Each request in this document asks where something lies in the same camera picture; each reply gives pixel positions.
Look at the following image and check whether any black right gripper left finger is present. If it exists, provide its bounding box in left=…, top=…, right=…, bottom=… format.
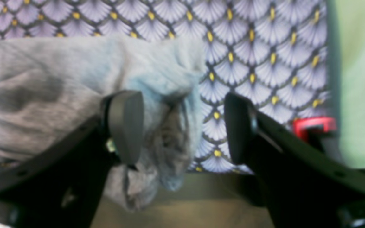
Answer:
left=0, top=90, right=144, bottom=228

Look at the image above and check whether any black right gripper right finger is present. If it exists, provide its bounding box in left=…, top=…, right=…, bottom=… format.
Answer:
left=224, top=92, right=365, bottom=228

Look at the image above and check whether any light grey T-shirt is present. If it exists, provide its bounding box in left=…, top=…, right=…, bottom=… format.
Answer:
left=0, top=34, right=206, bottom=211

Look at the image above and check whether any red clamp at right edge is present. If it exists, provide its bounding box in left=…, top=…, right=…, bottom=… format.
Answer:
left=292, top=116, right=338, bottom=142

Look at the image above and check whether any fan-patterned table cloth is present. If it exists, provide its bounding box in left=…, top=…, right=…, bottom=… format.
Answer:
left=0, top=0, right=329, bottom=174

